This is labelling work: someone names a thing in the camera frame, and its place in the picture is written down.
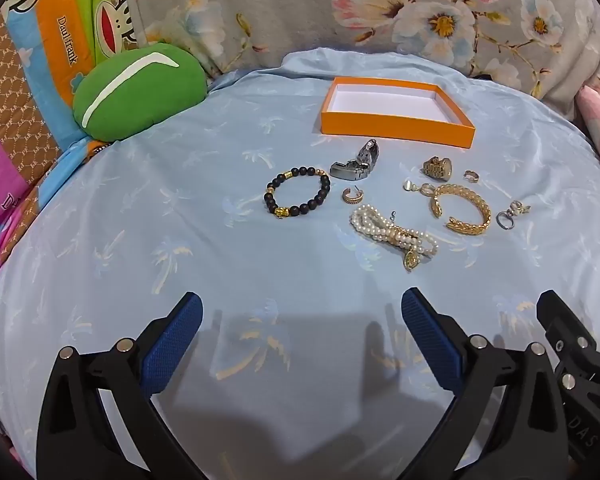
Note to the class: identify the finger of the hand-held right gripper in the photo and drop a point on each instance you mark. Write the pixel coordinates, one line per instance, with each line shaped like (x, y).
(580, 360)

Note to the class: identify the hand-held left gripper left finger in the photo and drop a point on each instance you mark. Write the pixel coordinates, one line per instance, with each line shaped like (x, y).
(175, 345)

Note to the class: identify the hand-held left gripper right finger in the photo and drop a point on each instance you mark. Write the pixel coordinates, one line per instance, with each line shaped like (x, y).
(430, 340)

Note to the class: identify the gold hoop earring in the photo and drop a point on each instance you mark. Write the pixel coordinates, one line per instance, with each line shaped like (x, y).
(345, 199)

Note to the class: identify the silver metal watch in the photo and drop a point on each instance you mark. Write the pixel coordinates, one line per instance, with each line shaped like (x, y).
(350, 169)

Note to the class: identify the orange cardboard box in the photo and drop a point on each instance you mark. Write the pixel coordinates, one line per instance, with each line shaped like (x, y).
(395, 127)

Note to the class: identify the light blue palm-print sheet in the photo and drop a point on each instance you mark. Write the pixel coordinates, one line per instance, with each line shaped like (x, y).
(180, 240)

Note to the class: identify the gold disc drop earring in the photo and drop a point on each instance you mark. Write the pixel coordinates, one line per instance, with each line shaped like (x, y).
(425, 189)

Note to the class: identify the small gold huggie earring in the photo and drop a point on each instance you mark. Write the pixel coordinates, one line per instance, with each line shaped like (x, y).
(466, 176)

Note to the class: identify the green plush pillow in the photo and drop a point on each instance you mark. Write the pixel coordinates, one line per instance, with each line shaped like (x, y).
(145, 100)

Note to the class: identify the colourful cartoon printed blanket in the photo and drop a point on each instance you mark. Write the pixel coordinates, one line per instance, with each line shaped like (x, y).
(45, 35)

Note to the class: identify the grey floral blanket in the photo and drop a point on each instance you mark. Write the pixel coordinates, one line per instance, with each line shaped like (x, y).
(305, 5)

